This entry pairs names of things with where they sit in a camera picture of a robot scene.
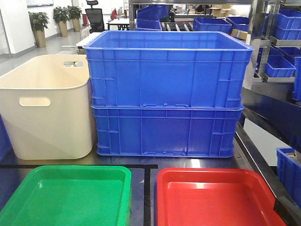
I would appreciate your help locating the lower blue stacking crate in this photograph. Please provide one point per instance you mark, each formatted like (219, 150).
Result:
(176, 132)

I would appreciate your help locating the blue stacking crate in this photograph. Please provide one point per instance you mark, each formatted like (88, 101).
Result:
(189, 69)
(176, 132)

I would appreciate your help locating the upper blue stacking crate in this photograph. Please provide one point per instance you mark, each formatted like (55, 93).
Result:
(189, 69)

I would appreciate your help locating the red plastic tray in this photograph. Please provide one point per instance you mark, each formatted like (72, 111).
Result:
(214, 197)

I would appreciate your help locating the cream plastic basket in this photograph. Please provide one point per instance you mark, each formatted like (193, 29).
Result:
(45, 107)

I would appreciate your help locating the black mesh office chair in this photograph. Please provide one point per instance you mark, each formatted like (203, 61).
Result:
(95, 16)

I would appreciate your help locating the potted plant right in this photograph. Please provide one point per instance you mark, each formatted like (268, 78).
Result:
(74, 15)

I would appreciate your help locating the potted plant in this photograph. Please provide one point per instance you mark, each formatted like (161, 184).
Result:
(39, 22)
(61, 16)
(74, 15)

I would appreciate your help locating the green plastic tray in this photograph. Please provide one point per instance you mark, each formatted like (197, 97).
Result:
(71, 195)

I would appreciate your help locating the potted plant middle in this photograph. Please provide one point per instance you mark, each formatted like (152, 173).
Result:
(61, 16)

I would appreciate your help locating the potted plant left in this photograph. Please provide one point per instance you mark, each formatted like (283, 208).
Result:
(39, 22)

